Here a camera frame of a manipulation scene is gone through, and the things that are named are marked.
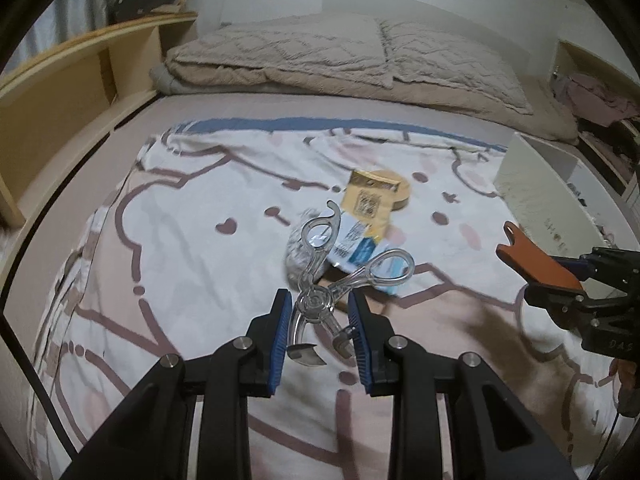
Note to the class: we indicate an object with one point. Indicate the grey quilted pillow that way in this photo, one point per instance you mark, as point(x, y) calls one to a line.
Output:
point(280, 50)
point(450, 65)

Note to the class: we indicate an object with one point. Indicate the person's right hand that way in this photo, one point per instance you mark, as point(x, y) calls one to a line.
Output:
point(621, 372)

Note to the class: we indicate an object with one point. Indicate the dark bag on shelf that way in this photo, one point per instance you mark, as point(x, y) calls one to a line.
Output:
point(145, 2)

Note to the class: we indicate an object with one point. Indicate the thick round wooden coaster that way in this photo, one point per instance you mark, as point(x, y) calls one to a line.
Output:
point(403, 191)

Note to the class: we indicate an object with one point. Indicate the long wooden shelf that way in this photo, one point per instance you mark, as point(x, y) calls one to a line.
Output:
point(65, 105)

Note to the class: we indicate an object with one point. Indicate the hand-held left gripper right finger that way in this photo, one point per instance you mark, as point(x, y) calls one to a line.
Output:
point(361, 347)

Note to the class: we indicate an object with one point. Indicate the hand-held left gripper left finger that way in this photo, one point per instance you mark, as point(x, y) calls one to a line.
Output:
point(281, 342)

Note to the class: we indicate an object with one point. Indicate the pink clothes pile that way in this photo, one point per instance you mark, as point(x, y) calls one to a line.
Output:
point(595, 95)

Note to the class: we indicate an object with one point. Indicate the white cardboard box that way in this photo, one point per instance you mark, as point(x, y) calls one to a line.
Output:
point(540, 195)

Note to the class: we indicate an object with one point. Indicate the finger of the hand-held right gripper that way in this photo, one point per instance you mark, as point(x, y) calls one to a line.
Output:
point(615, 267)
point(555, 297)

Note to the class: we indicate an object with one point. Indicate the beige fleece blanket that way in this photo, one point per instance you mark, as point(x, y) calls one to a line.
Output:
point(545, 115)

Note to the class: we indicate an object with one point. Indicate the orange leather piece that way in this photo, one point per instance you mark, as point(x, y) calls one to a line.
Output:
point(537, 262)

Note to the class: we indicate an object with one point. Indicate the blue and white packet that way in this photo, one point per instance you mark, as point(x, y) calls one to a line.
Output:
point(357, 247)

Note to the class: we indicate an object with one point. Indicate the dark clothes pile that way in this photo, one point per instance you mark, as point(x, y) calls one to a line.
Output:
point(620, 142)

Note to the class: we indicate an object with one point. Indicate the printed blanket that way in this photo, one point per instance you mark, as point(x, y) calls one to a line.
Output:
point(200, 260)

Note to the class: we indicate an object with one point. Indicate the grey curtain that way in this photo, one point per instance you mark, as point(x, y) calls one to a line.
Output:
point(55, 20)

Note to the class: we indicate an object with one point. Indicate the bed mattress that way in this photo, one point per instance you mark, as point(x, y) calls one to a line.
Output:
point(145, 125)

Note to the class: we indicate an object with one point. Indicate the wooden wardrobe shelf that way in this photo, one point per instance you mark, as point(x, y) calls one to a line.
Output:
point(567, 57)

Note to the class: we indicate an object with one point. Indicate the yellow paper packet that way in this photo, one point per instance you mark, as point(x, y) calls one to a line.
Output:
point(370, 200)

